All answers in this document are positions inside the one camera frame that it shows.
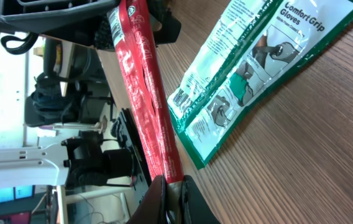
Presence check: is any green glove package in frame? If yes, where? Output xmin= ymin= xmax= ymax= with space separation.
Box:
xmin=168 ymin=0 xmax=353 ymax=169

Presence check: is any left black camera cable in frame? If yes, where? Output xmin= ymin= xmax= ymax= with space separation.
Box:
xmin=0 ymin=30 xmax=40 ymax=56

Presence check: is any black office chair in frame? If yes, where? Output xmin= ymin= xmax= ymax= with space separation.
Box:
xmin=24 ymin=73 xmax=81 ymax=128

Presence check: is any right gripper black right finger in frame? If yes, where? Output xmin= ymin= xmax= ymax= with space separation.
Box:
xmin=181 ymin=175 xmax=220 ymax=224

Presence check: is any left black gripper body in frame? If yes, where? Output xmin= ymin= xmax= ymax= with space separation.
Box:
xmin=0 ymin=0 xmax=182 ymax=50

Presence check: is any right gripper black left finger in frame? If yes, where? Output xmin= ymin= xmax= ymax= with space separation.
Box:
xmin=126 ymin=175 xmax=167 ymax=224

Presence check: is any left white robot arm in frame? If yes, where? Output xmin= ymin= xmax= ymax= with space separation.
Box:
xmin=0 ymin=1 xmax=183 ymax=189

